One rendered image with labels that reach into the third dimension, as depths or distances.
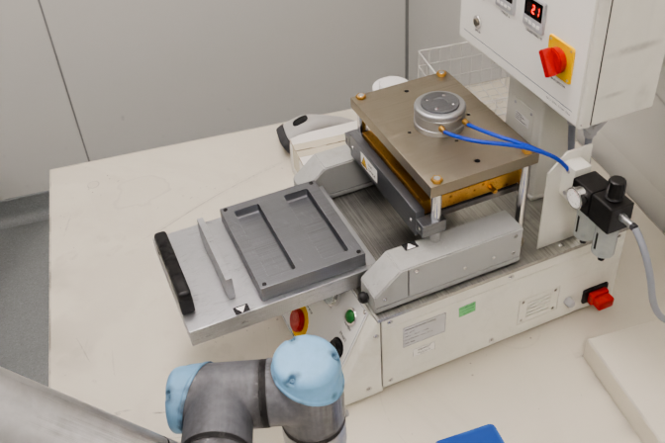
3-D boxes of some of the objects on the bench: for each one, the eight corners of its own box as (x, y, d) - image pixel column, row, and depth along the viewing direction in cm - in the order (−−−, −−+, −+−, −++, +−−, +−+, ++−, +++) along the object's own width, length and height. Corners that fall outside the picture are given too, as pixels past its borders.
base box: (503, 194, 163) (510, 125, 152) (623, 313, 136) (642, 240, 125) (261, 276, 148) (250, 206, 137) (342, 430, 121) (336, 358, 110)
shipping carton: (370, 150, 178) (369, 117, 172) (389, 183, 168) (388, 149, 162) (290, 167, 175) (286, 133, 169) (305, 202, 165) (301, 168, 159)
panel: (264, 281, 146) (296, 199, 138) (328, 401, 125) (369, 312, 116) (254, 281, 145) (285, 198, 137) (317, 402, 124) (358, 312, 115)
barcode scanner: (358, 125, 186) (357, 96, 181) (368, 142, 180) (367, 114, 175) (275, 141, 183) (271, 113, 178) (283, 161, 177) (279, 132, 172)
